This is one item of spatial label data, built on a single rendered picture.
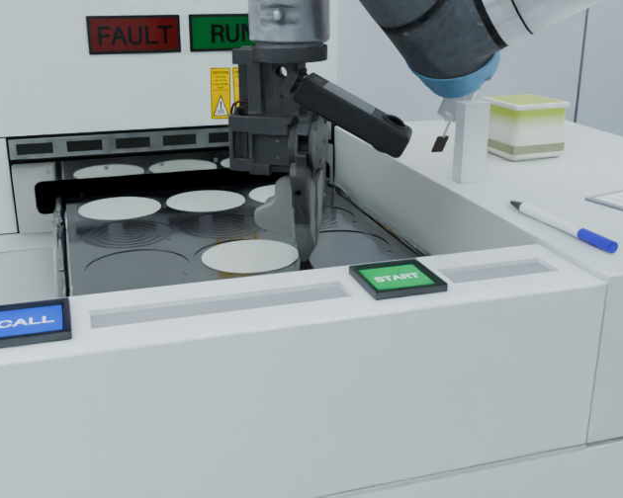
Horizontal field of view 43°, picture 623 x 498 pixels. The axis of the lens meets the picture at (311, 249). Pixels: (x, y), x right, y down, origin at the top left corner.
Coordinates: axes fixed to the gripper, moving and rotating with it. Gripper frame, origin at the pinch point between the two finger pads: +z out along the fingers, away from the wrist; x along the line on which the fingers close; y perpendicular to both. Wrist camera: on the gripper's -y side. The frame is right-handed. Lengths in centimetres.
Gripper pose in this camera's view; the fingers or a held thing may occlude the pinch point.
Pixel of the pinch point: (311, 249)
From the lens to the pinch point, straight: 79.6
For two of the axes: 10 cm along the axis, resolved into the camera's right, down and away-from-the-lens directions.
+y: -9.7, -0.8, 2.2
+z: 0.0, 9.4, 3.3
